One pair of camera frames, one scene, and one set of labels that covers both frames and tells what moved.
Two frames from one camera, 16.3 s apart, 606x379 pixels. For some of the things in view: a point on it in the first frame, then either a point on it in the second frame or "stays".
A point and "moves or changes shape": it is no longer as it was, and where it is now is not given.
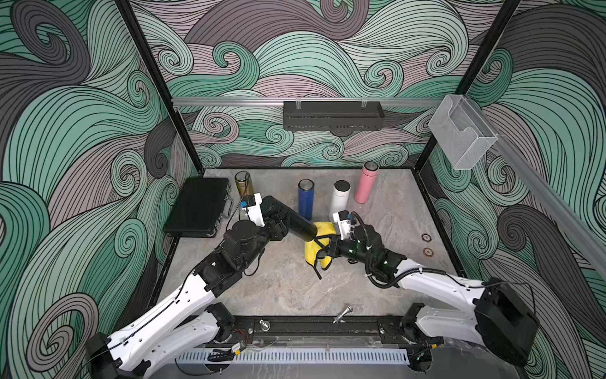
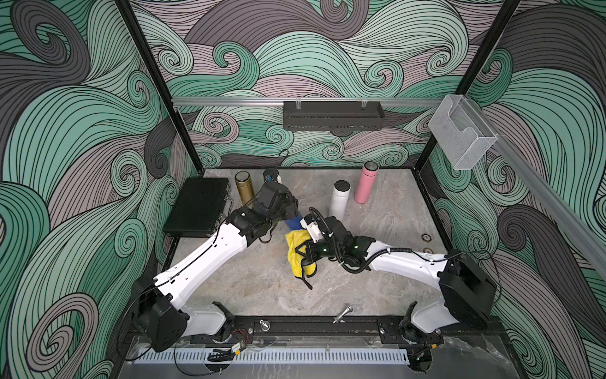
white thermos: [340, 197] stays
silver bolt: [349, 309] stays
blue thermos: [305, 189] → [294, 223]
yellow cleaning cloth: [314, 246] moves or changes shape
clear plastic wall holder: [461, 132] stays
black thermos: [299, 227] moves or changes shape
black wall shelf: [340, 118] stays
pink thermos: [368, 178] stays
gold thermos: [243, 181] stays
